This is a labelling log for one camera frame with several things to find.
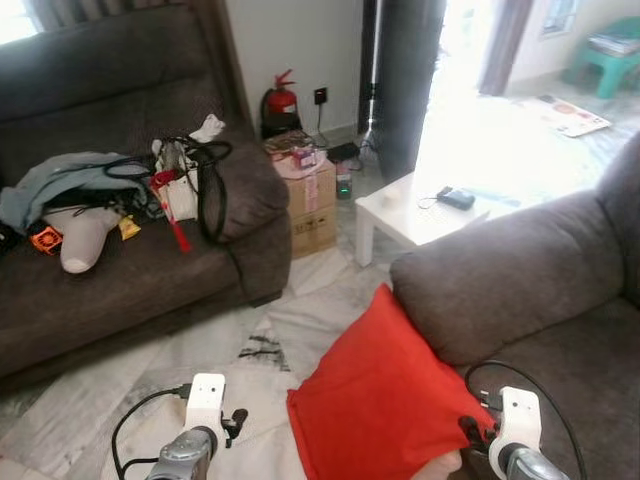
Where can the beige stuffed cushion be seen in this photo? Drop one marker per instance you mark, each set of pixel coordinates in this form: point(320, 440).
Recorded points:
point(85, 235)

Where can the dark door panel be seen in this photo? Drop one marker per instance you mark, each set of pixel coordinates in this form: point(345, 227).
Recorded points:
point(405, 80)

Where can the white crumpled cloth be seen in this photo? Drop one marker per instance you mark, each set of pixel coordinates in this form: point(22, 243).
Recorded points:
point(209, 127)

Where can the red tassel charm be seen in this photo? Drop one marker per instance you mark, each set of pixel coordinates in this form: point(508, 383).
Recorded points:
point(165, 180)

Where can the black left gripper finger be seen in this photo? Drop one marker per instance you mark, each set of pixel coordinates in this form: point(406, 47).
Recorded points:
point(240, 418)

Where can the red fire extinguisher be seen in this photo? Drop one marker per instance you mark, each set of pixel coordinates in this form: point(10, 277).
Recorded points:
point(282, 100)

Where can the cardboard box with red tape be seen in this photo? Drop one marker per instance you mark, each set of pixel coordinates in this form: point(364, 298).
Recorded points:
point(312, 190)

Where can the pink patterned bundle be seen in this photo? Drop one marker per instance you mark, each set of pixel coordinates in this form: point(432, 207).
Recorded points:
point(285, 150)

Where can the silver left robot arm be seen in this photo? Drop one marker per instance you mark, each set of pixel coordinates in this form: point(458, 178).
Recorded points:
point(185, 455)

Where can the brown door curtain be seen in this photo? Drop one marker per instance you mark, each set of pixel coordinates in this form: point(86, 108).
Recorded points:
point(505, 45)

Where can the red pillow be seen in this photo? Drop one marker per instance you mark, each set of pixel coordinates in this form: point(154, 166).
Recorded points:
point(380, 400)

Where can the dark grey loveseat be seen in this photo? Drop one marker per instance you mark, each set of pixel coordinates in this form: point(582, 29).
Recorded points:
point(540, 280)

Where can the long dark grey sofa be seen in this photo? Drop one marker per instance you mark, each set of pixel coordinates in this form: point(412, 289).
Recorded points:
point(150, 290)

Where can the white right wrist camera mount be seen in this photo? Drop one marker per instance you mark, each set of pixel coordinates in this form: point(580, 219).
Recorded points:
point(518, 425)

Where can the printed floor mat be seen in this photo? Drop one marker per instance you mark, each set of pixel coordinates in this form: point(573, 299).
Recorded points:
point(575, 115)

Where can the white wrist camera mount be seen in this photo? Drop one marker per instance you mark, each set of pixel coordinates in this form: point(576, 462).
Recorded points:
point(518, 425)
point(205, 400)

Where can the grey blue jacket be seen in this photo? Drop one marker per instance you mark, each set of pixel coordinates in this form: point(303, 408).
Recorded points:
point(60, 185)

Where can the white side table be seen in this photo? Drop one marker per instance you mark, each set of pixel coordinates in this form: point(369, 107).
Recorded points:
point(400, 215)

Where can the white cup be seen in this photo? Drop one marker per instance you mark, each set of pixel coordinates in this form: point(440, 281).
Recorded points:
point(390, 198)

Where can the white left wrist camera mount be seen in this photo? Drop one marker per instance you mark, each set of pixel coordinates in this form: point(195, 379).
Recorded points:
point(205, 400)

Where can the black power bank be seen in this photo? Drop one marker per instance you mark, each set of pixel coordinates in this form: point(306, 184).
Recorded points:
point(456, 198)

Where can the teal plastic chair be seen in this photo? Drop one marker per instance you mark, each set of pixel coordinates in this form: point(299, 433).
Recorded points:
point(610, 65)

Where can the small green-lit charger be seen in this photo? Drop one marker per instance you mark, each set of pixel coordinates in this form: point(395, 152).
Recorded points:
point(344, 185)

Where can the small yellow pouch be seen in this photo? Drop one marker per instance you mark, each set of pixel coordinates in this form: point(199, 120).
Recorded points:
point(128, 228)

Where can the black power adapter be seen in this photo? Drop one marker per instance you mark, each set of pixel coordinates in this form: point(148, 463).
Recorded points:
point(343, 152)

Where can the black wall socket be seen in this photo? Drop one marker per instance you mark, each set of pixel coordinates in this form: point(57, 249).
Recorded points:
point(320, 96)

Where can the small blue red carton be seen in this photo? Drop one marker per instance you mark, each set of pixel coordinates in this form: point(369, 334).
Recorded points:
point(305, 157)

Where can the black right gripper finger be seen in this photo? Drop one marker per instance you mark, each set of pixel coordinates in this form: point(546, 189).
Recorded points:
point(468, 431)

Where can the stack of books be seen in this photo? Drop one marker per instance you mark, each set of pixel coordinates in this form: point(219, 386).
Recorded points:
point(613, 43)

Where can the cardboard box with arrow marks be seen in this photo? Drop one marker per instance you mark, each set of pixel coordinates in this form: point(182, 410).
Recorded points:
point(314, 235)

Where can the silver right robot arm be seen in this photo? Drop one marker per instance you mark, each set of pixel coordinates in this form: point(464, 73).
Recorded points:
point(530, 465)

